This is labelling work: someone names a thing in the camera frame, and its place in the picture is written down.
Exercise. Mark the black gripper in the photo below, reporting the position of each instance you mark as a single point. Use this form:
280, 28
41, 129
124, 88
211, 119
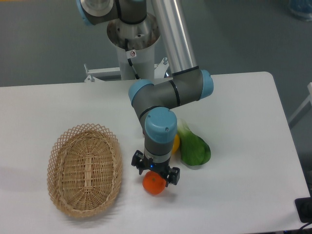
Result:
142, 163

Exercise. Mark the orange fruit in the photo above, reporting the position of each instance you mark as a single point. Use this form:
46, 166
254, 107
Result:
153, 183

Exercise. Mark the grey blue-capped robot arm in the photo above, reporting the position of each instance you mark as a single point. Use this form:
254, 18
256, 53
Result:
153, 103

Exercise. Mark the yellow mango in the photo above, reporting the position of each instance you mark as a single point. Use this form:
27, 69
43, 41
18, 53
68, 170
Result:
176, 144

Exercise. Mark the green bok choy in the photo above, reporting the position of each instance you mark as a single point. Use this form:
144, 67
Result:
194, 150

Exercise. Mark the woven wicker basket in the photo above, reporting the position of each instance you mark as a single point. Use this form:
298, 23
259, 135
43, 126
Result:
84, 172

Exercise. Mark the black device at table edge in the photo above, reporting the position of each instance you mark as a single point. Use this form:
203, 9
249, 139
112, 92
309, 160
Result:
304, 209

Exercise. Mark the blue object in corner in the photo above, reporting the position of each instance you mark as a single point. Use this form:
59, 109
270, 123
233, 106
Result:
301, 9

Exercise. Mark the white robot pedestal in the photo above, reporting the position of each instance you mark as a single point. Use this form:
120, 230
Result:
136, 58

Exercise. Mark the white frame at right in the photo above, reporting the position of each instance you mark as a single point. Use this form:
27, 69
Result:
303, 109

